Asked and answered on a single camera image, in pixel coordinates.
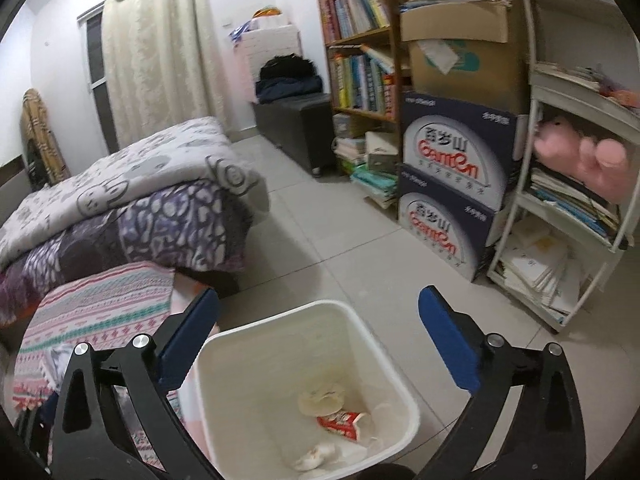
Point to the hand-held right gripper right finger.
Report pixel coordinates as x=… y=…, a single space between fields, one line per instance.
x=447 y=340

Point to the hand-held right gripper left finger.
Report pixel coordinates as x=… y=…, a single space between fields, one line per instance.
x=192 y=330

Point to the white plastic trash bin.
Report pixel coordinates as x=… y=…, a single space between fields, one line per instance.
x=235 y=360

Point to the striped pink bedsheet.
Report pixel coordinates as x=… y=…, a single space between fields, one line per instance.
x=90 y=310

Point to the purple patterned quilt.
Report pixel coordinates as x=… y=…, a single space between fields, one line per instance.
x=165 y=225

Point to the pile of white workbooks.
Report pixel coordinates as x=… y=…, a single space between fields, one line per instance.
x=540 y=265

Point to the navy water carton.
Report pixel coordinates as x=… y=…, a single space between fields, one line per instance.
x=440 y=215
x=450 y=125

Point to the red snack wrapper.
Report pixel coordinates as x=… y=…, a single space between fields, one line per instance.
x=342 y=421

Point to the crumpled white tissue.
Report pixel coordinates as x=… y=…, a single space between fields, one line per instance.
x=312 y=457

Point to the grey cartoon print blanket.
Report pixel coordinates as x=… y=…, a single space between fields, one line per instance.
x=150 y=160

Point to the stack of books and boxes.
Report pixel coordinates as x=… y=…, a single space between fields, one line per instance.
x=370 y=170

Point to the pile of slanted booklets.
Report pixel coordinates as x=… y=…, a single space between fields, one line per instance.
x=575 y=200

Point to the pink plush toy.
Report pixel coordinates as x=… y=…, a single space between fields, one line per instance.
x=590 y=160

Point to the dark storage bench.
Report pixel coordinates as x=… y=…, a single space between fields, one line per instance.
x=300 y=125

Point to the dark bed headboard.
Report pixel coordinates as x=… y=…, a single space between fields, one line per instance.
x=10 y=172

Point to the brown patterned hanging garment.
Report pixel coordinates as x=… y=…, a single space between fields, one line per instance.
x=40 y=135

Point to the dark blue clothing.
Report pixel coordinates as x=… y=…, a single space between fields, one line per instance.
x=287 y=89

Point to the brown cardboard box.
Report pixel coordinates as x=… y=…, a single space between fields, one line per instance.
x=500 y=75

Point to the row of upright books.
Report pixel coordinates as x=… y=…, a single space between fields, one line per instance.
x=355 y=10
x=360 y=82

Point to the cream curtain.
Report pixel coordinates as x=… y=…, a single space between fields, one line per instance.
x=160 y=60

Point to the black bag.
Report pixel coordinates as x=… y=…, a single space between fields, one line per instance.
x=287 y=66

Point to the white shelf rack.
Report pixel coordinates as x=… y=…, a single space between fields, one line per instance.
x=527 y=60

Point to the pink white cabinet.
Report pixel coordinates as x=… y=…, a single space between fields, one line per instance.
x=270 y=45

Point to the window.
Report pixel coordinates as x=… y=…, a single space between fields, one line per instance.
x=95 y=50

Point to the blue white bag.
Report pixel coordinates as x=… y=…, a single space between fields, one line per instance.
x=242 y=31

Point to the wooden bookshelf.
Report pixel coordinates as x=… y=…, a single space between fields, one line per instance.
x=357 y=40

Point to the orange yellow toy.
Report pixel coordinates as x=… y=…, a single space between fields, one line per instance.
x=267 y=12

